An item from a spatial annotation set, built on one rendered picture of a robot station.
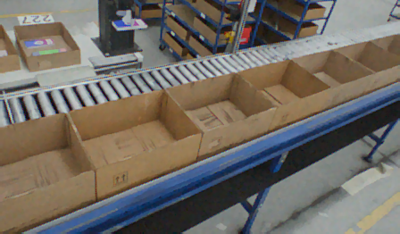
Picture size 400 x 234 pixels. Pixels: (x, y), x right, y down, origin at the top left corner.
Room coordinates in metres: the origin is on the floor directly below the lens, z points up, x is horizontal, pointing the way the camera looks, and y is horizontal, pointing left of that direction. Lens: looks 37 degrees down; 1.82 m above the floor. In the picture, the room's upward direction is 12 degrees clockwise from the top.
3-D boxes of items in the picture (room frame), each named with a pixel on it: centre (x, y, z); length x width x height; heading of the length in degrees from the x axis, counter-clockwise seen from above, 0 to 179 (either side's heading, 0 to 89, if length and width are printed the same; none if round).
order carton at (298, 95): (1.35, -0.38, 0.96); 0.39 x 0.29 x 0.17; 131
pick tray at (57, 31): (1.61, 0.97, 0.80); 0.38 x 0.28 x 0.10; 41
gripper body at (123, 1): (1.47, 0.46, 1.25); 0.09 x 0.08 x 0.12; 129
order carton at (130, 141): (0.83, 0.21, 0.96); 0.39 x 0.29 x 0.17; 131
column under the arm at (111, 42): (1.87, 0.63, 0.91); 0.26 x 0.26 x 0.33; 42
